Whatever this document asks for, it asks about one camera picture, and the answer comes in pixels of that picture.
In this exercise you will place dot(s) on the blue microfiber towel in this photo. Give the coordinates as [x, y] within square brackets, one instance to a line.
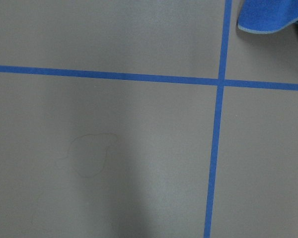
[267, 16]

